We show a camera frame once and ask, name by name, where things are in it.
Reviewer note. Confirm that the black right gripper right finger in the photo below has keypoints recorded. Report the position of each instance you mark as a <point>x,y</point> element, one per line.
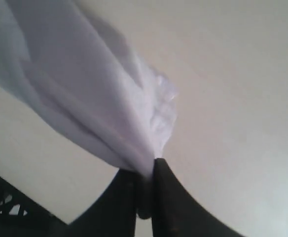
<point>175,213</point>

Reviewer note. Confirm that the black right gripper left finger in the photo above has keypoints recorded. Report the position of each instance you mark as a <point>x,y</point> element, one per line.
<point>114,212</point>

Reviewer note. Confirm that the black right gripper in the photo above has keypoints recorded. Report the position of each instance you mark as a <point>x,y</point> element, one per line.
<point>20,216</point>

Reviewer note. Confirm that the white t-shirt red lettering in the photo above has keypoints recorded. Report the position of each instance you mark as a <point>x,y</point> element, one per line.
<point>82,78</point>

